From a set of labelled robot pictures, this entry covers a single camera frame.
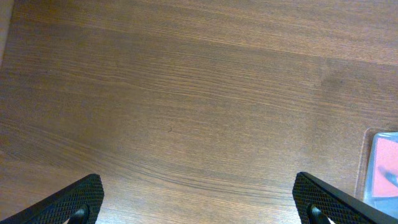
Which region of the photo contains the clear plastic container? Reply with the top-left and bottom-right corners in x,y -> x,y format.
354,128 -> 397,218

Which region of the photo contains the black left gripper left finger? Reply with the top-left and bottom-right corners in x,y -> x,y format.
1,174 -> 104,224

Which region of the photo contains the orange scraper wooden handle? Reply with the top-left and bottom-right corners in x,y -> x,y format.
372,138 -> 397,197

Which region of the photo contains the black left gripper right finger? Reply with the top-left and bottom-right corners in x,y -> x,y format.
292,172 -> 397,224

